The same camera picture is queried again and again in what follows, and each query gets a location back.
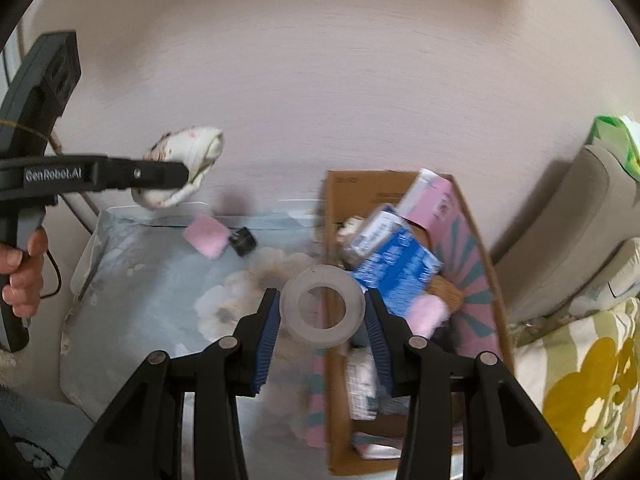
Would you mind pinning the grey cushion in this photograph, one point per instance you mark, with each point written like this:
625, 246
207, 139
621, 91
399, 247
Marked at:
555, 220

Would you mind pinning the cardboard box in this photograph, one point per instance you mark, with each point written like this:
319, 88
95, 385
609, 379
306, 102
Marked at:
345, 190

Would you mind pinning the brown and grey plush toy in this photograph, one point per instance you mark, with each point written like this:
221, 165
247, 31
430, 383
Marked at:
446, 291

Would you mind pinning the pink and white packet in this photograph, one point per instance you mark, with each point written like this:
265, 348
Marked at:
427, 197

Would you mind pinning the person's left hand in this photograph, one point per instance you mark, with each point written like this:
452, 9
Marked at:
25, 280

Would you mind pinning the black bottle cap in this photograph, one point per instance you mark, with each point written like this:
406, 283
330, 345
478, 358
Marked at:
242, 241

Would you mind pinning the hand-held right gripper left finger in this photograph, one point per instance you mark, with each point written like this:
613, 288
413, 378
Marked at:
267, 340

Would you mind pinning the blue-grey printed clothing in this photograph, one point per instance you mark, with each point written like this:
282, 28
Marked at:
35, 440

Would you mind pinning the clear tape roll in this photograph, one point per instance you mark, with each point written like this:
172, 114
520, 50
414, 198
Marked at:
292, 327

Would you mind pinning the blue and white carton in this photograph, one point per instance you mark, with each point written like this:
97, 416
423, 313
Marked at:
395, 260

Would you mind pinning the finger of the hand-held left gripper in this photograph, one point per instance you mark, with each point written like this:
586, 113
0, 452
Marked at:
150, 174

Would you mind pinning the pink fuzzy pad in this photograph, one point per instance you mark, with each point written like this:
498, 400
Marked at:
206, 236

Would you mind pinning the pink fluffy puff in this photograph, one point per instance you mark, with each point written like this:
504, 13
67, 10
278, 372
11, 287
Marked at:
427, 316

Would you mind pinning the green and yellow floral blanket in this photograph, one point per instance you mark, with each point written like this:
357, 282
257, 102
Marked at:
590, 390

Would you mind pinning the green packet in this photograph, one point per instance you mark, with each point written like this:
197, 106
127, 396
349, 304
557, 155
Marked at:
617, 140

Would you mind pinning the pale blue floral desk mat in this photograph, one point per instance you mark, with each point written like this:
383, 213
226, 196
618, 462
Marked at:
150, 300

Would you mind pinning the white floral cloth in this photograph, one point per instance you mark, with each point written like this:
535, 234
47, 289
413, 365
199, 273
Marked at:
195, 142

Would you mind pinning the white printed pillow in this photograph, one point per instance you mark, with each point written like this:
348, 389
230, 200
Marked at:
610, 275

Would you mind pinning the white printed card packet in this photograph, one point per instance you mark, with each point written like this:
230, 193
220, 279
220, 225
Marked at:
362, 385

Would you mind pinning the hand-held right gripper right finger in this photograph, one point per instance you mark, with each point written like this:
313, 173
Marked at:
380, 345

